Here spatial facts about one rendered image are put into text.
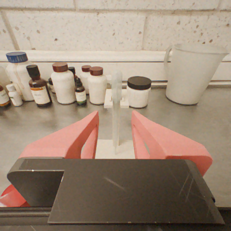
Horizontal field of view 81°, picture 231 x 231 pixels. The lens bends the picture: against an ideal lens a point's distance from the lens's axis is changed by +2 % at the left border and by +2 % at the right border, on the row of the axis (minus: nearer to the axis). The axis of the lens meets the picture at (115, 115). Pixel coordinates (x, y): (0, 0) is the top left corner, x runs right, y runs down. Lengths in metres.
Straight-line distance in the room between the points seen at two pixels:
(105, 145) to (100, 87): 0.18
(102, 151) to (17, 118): 0.25
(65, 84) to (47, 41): 0.21
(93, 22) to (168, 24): 0.25
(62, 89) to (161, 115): 0.28
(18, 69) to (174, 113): 0.44
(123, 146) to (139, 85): 0.17
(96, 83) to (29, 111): 0.20
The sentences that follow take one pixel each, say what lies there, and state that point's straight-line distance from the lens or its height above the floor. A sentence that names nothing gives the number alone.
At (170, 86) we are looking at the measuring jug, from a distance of 0.45.
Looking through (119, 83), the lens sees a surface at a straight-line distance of 0.16.
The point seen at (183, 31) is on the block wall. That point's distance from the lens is 0.59.
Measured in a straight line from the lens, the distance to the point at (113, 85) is 0.17.
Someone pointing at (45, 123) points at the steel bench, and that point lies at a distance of 0.37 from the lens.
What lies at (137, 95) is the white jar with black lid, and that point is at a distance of 0.37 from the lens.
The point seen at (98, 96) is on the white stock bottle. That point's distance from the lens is 0.39.
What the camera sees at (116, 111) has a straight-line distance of 0.19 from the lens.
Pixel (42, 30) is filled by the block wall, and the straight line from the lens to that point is 0.57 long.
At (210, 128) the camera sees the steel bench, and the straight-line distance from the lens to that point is 0.40.
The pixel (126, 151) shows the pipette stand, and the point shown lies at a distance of 0.26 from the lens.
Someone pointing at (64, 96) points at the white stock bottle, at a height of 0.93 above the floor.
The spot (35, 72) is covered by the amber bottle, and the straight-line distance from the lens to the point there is 0.41.
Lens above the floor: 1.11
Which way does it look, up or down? 37 degrees down
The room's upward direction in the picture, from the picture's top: 1 degrees clockwise
